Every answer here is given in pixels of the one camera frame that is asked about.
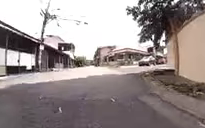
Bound distant bush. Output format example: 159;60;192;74
74;55;88;68

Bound pink buildings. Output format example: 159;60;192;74
93;45;152;67

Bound pale concrete cross road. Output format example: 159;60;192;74
0;63;176;91

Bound pale two-storey building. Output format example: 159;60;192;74
43;34;77;70

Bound grey asphalt road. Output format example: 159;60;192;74
0;73;204;128

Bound utility pole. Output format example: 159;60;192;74
37;0;53;73

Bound dark tree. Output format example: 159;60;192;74
125;0;205;56

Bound dirt strip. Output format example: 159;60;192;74
143;69;205;103

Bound overhead wires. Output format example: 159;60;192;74
39;0;90;28

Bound building with white wall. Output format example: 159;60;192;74
0;14;46;78

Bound beige wall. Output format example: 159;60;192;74
165;6;205;86

